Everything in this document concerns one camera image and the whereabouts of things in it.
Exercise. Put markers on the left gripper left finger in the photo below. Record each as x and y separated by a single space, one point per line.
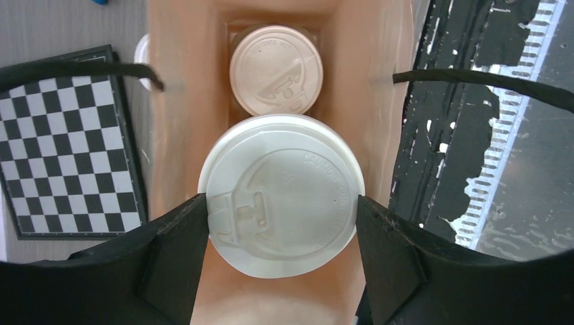
149 275

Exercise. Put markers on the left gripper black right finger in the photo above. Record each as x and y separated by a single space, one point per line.
416 277

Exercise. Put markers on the orange paper bag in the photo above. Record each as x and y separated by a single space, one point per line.
362 43

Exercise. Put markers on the white plastic cup lid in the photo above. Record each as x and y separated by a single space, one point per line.
141 57

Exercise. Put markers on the black white chessboard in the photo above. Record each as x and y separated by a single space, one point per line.
69 168

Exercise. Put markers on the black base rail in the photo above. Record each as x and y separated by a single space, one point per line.
488 168

